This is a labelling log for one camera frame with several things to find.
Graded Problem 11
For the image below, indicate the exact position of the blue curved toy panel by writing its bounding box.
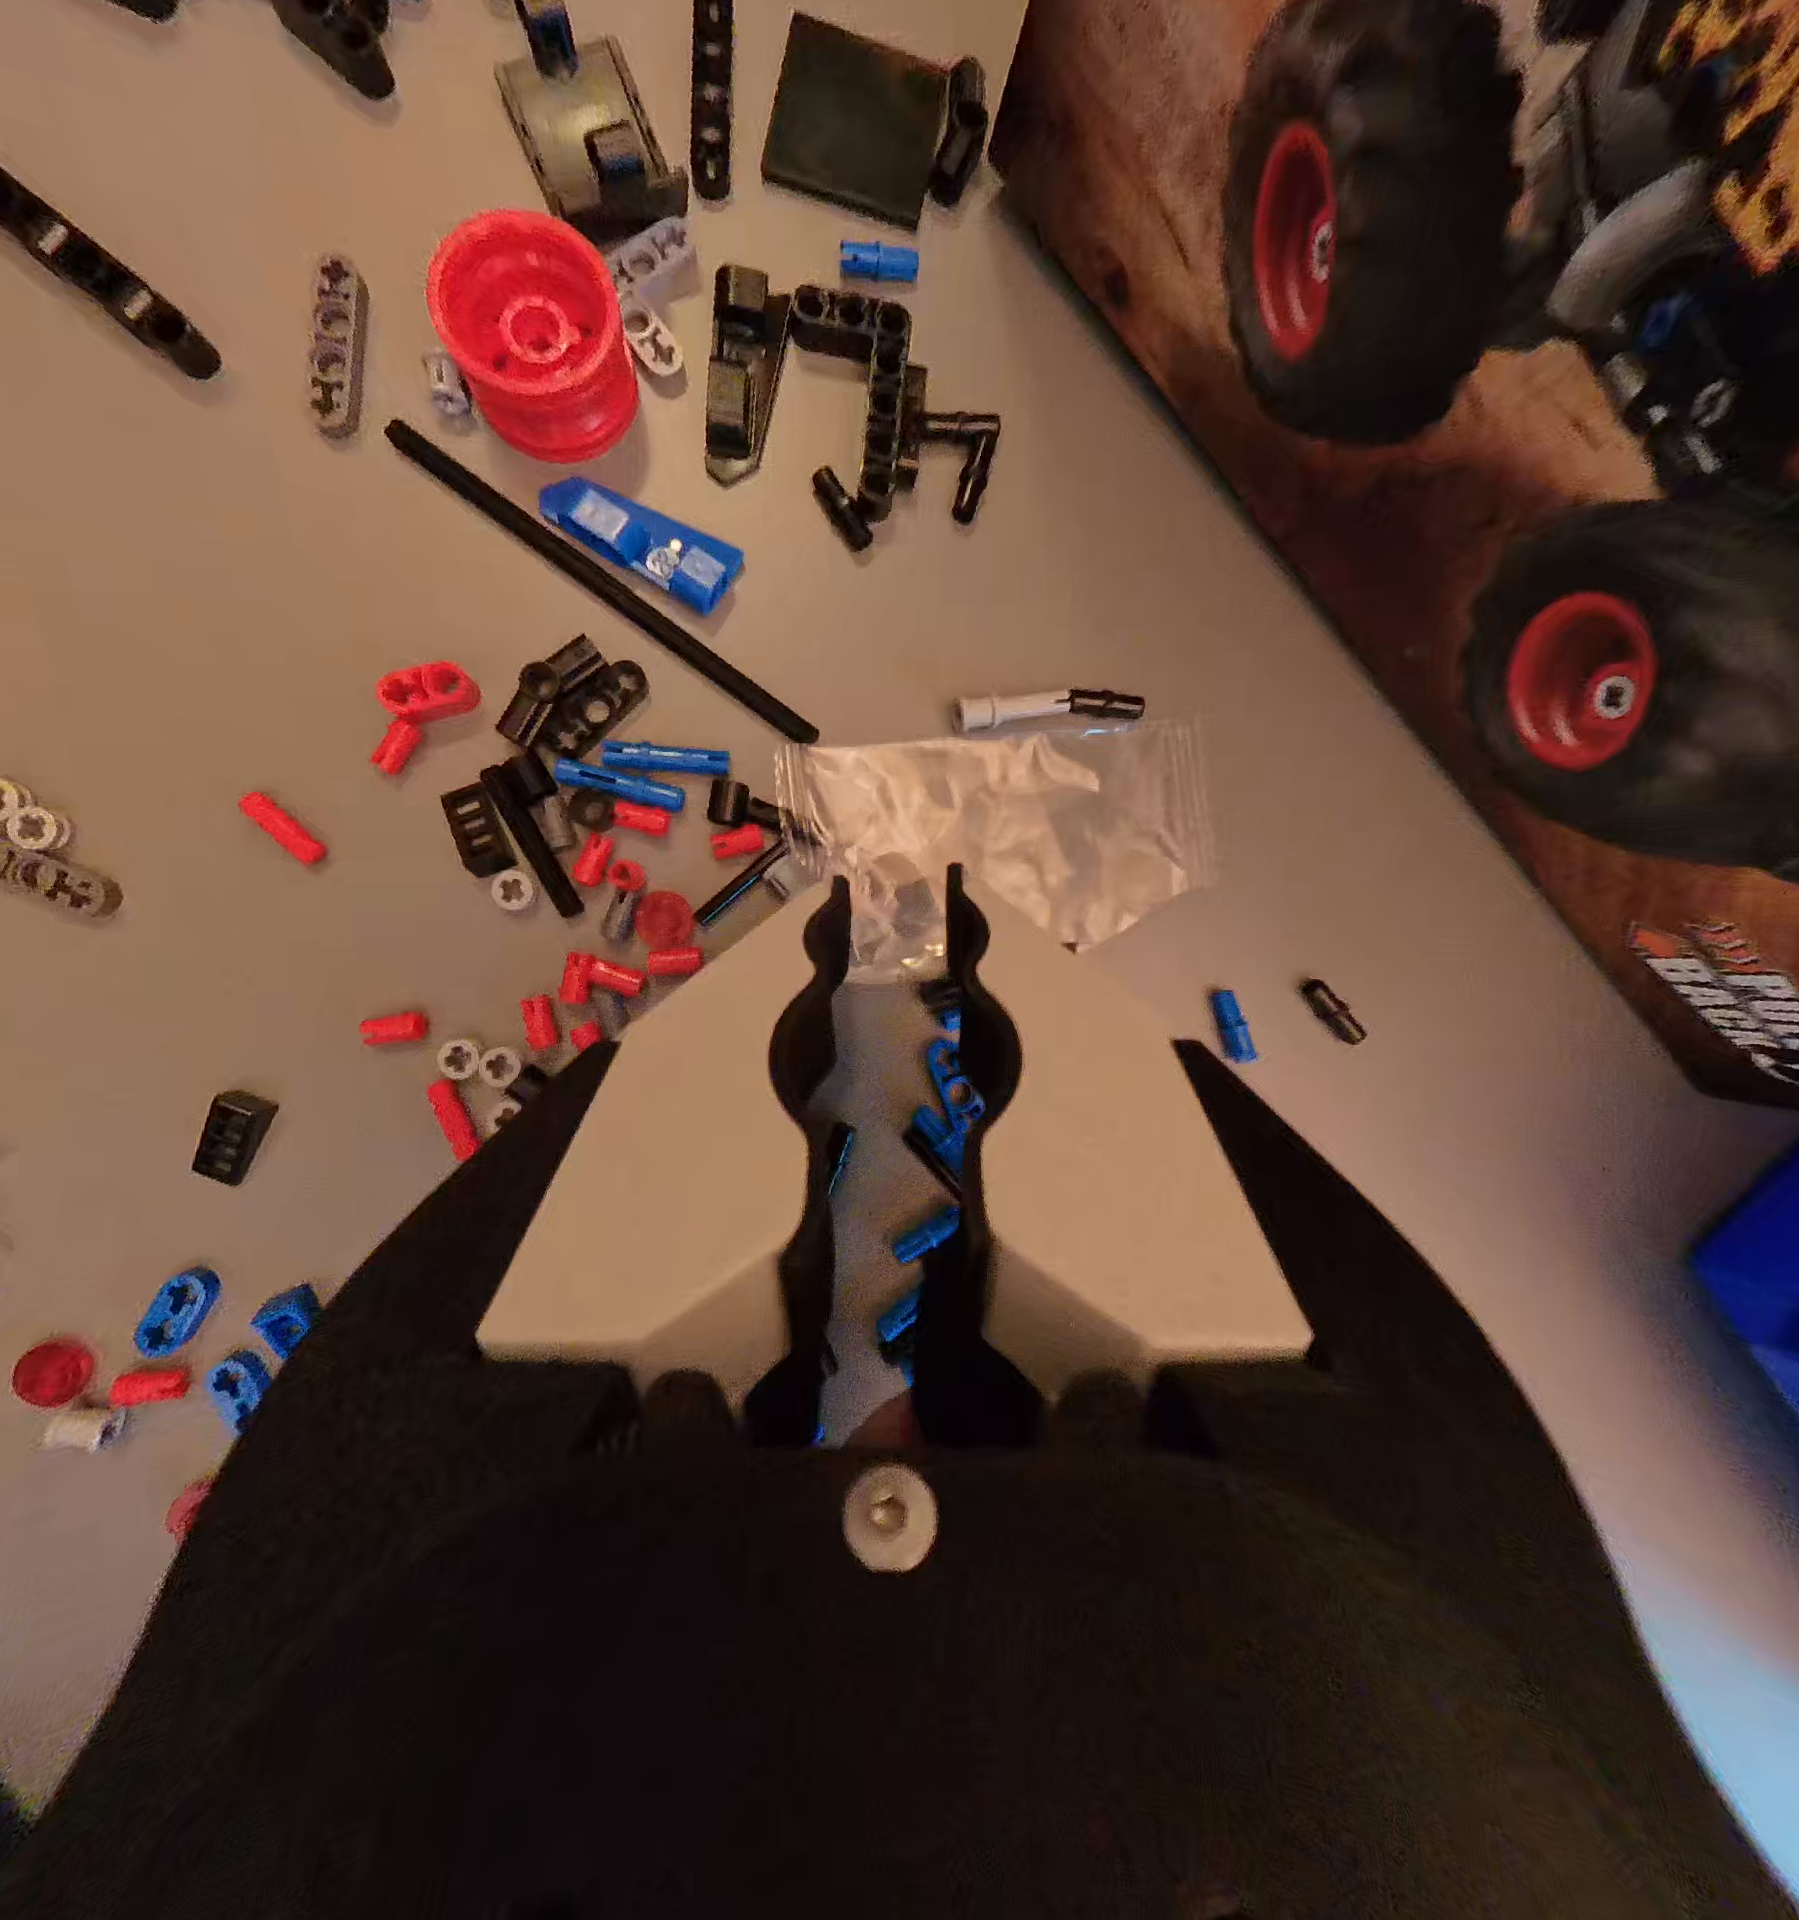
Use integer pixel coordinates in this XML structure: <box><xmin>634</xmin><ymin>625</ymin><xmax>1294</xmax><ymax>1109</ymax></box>
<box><xmin>538</xmin><ymin>478</ymin><xmax>745</xmax><ymax>616</ymax></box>

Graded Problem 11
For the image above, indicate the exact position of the red toy wheel rim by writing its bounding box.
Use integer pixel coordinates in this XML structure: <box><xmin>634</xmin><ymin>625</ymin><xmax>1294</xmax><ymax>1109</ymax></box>
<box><xmin>427</xmin><ymin>207</ymin><xmax>645</xmax><ymax>463</ymax></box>

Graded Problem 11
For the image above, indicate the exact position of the black square toy panel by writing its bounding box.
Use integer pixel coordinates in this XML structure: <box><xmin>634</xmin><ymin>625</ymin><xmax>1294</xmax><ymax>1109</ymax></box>
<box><xmin>761</xmin><ymin>13</ymin><xmax>991</xmax><ymax>231</ymax></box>

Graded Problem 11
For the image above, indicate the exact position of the grey desk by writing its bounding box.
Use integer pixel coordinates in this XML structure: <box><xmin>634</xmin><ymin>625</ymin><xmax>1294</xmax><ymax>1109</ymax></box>
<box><xmin>0</xmin><ymin>0</ymin><xmax>1799</xmax><ymax>1920</ymax></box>

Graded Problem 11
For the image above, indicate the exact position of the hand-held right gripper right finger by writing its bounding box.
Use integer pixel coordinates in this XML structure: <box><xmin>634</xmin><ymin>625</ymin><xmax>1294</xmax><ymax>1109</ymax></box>
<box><xmin>944</xmin><ymin>862</ymin><xmax>1314</xmax><ymax>1401</ymax></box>

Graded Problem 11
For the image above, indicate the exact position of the red toy connector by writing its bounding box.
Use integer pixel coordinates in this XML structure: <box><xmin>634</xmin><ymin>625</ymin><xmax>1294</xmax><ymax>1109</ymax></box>
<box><xmin>371</xmin><ymin>661</ymin><xmax>484</xmax><ymax>777</ymax></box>

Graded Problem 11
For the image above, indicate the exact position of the blue storage bin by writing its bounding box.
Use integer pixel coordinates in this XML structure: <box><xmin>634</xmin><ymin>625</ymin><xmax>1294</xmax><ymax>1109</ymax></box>
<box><xmin>1694</xmin><ymin>1117</ymin><xmax>1799</xmax><ymax>1503</ymax></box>

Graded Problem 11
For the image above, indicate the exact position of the long black toy beam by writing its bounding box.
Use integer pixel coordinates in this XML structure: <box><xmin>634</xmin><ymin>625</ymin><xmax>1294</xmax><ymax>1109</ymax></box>
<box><xmin>0</xmin><ymin>121</ymin><xmax>223</xmax><ymax>381</ymax></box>

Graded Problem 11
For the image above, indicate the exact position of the black toy connector block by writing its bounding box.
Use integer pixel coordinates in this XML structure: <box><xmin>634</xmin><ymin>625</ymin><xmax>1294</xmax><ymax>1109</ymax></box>
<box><xmin>497</xmin><ymin>634</ymin><xmax>650</xmax><ymax>758</ymax></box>

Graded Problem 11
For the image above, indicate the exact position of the long black toy axle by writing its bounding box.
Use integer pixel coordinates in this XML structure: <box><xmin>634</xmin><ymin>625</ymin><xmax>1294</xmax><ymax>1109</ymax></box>
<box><xmin>385</xmin><ymin>419</ymin><xmax>820</xmax><ymax>746</ymax></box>

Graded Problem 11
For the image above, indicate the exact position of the pile of small toy pins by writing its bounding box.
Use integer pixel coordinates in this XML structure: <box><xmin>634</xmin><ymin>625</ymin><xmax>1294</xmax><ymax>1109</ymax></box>
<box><xmin>0</xmin><ymin>736</ymin><xmax>1369</xmax><ymax>1697</ymax></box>

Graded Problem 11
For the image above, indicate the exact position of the toy truck set box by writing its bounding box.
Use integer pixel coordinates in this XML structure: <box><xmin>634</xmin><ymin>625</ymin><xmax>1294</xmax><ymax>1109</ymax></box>
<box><xmin>990</xmin><ymin>0</ymin><xmax>1799</xmax><ymax>1116</ymax></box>

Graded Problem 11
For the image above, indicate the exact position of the grey short toy beam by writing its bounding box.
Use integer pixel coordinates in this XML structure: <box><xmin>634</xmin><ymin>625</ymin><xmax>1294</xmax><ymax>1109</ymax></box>
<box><xmin>0</xmin><ymin>817</ymin><xmax>124</xmax><ymax>921</ymax></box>

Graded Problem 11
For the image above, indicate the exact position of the black curved toy panel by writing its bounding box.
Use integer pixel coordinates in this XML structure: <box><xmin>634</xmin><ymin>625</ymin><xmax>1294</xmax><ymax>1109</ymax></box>
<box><xmin>494</xmin><ymin>37</ymin><xmax>692</xmax><ymax>226</ymax></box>

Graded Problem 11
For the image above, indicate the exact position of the pile of black toy beams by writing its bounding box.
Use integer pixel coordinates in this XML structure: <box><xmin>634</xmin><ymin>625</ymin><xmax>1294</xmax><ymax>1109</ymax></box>
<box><xmin>95</xmin><ymin>0</ymin><xmax>1002</xmax><ymax>555</ymax></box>

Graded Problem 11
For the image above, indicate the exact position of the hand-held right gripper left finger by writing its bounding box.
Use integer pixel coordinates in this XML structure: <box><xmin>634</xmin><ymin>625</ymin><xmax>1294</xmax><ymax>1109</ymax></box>
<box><xmin>476</xmin><ymin>877</ymin><xmax>856</xmax><ymax>1445</ymax></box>

